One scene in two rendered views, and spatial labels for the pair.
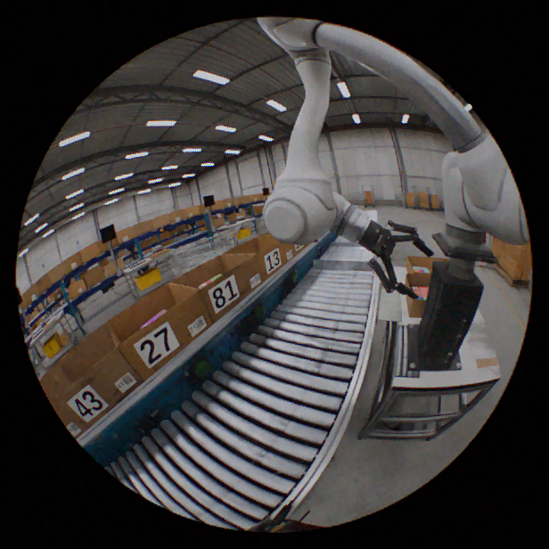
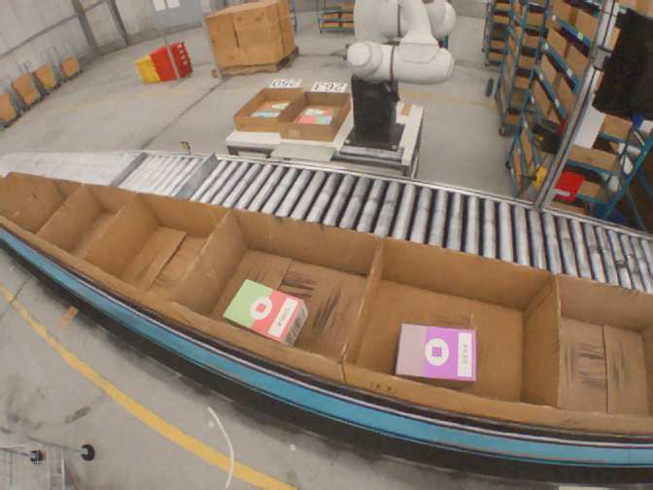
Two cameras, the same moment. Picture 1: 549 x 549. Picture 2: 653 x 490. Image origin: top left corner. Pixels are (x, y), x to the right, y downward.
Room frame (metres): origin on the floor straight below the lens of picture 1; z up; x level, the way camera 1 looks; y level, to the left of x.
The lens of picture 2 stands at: (0.80, 0.69, 1.56)
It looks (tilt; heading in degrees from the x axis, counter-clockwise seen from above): 51 degrees down; 262
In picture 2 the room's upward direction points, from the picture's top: 9 degrees counter-clockwise
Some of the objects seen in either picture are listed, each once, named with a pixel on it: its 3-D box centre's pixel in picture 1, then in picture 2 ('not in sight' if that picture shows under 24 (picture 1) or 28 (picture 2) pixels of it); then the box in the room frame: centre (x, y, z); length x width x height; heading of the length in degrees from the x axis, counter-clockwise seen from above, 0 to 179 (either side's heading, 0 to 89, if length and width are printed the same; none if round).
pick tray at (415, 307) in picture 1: (437, 294); (317, 114); (0.52, -0.81, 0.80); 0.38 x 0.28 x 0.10; 57
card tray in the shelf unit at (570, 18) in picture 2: not in sight; (583, 16); (-1.10, -0.59, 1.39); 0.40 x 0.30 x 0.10; 53
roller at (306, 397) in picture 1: (274, 386); (418, 234); (0.38, 0.08, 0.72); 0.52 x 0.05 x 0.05; 55
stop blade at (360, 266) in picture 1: (341, 266); (190, 188); (1.21, -0.50, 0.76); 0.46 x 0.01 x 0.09; 55
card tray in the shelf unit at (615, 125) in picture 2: not in sight; (592, 105); (-0.83, -0.20, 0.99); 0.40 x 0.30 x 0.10; 52
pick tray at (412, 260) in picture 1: (432, 271); (270, 108); (0.75, -1.03, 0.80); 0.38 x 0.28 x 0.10; 57
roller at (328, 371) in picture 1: (291, 362); (382, 227); (0.49, 0.00, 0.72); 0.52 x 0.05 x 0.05; 55
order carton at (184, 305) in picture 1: (155, 324); (455, 332); (0.54, 0.52, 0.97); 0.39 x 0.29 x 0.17; 145
